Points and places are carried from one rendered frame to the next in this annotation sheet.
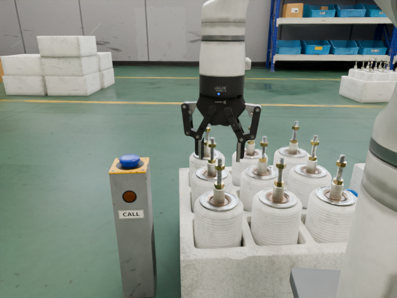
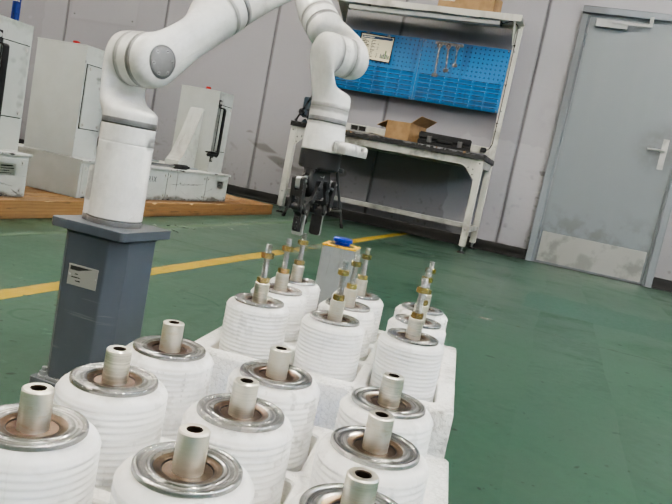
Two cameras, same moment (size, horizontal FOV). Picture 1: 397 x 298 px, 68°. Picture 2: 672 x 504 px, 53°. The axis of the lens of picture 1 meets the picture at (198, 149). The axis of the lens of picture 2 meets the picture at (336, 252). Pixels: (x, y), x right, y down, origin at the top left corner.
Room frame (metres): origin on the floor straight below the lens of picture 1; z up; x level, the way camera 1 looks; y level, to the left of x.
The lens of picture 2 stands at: (0.84, -1.22, 0.47)
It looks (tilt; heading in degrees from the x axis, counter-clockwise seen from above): 7 degrees down; 103
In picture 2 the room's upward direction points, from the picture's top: 11 degrees clockwise
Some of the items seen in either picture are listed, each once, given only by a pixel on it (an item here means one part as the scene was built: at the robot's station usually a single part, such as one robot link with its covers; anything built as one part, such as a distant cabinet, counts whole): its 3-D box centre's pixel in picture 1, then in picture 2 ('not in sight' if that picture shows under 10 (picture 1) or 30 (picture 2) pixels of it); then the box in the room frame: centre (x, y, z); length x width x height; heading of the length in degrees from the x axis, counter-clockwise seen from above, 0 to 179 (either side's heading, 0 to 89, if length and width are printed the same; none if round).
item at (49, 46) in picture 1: (68, 45); not in sight; (3.05, 1.26, 0.45); 0.39 x 0.39 x 0.18; 86
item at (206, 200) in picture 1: (218, 200); (295, 280); (0.50, -0.04, 0.25); 0.08 x 0.08 x 0.01
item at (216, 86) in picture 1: (221, 97); (317, 173); (0.50, -0.04, 0.45); 0.08 x 0.08 x 0.09
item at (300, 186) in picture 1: (305, 204); (322, 377); (0.64, -0.27, 0.16); 0.10 x 0.10 x 0.18
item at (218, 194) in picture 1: (218, 194); (297, 273); (0.50, -0.04, 0.26); 0.02 x 0.02 x 0.03
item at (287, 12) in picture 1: (292, 11); not in sight; (5.07, -1.46, 0.89); 0.31 x 0.24 x 0.20; 176
